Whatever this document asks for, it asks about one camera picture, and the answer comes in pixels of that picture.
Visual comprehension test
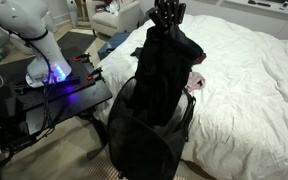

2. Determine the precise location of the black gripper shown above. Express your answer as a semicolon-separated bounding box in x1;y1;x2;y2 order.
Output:
147;0;187;30

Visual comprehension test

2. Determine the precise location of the black cloth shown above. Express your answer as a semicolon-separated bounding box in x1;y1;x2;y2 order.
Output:
132;23;207;128

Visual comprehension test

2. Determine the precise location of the dark red patterned cloth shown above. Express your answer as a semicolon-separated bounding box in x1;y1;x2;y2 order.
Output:
193;52;208;66

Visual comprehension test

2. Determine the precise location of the pink cloth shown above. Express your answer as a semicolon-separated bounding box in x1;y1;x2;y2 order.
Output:
184;71;207;94

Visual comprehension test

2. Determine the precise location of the black mesh laundry basket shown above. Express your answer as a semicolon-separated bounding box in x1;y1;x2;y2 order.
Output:
106;75;197;180

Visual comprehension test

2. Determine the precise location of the cream armchair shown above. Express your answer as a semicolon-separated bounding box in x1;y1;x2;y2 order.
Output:
85;0;142;37

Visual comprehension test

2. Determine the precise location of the clothes pile on armchair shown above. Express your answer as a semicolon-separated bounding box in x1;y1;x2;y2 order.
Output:
95;0;132;16

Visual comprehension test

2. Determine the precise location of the blue storage box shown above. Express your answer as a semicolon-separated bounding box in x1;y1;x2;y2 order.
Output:
97;31;133;61

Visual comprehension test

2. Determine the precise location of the black remote control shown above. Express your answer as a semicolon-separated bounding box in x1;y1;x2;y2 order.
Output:
247;0;272;8

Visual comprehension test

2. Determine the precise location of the black floor mat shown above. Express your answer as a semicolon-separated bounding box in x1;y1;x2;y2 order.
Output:
56;30;98;57

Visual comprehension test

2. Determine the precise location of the white tall appliance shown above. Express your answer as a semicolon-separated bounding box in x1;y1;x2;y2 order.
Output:
66;0;80;29

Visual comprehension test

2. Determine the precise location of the white bed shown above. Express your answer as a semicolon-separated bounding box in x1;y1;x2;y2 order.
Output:
94;13;288;180

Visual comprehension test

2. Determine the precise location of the black robot table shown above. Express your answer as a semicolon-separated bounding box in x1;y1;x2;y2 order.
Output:
0;53;114;136

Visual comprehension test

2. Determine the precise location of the white waste bin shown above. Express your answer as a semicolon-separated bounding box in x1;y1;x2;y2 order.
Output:
45;9;59;33

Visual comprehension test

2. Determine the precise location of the black equipment box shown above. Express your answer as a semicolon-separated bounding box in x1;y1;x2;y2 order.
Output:
0;81;30;164

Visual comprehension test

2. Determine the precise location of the white wall shelf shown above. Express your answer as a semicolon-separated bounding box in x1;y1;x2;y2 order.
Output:
217;0;288;24

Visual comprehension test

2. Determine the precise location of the orange handled clamp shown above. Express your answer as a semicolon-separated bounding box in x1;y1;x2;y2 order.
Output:
85;67;106;83
73;52;93;65

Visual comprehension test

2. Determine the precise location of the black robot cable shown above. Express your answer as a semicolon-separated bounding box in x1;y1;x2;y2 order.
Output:
0;19;59;135

